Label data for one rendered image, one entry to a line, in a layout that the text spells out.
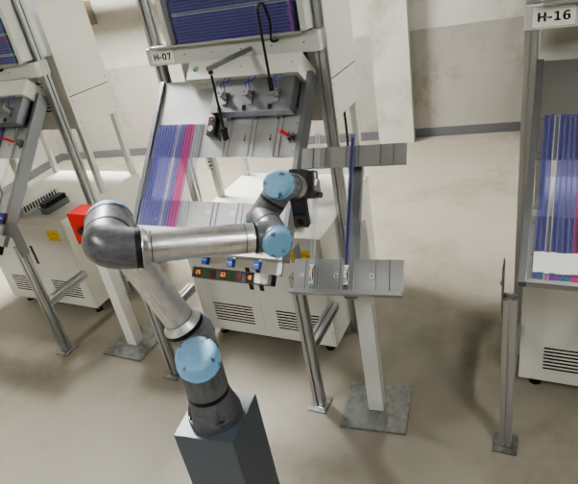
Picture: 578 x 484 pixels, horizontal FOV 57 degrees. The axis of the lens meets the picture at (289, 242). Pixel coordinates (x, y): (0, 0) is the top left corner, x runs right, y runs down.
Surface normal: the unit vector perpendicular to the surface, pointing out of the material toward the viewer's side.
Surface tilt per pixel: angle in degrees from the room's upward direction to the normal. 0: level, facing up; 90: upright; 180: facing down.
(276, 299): 90
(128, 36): 90
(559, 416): 0
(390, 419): 0
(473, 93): 90
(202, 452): 90
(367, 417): 0
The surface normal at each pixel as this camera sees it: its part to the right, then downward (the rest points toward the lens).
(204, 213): -0.41, -0.21
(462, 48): -0.28, 0.50
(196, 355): -0.13, -0.80
